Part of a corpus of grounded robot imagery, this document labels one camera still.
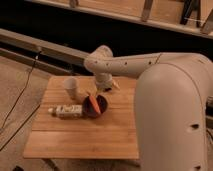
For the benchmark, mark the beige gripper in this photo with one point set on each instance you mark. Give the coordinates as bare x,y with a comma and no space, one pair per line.
103,81

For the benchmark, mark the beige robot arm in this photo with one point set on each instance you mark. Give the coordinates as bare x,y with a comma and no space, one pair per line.
171,94

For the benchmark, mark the dark purple ceramic bowl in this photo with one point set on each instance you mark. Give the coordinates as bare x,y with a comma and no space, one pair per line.
88,109

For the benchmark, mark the small black red box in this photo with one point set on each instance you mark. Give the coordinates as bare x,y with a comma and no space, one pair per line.
107,89

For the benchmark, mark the white paper cup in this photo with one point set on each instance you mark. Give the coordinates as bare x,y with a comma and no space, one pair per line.
71,86

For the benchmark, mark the white labelled bottle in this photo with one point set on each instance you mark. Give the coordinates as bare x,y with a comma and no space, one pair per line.
66,111

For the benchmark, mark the wooden table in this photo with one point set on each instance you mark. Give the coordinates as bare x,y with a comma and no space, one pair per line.
111,136

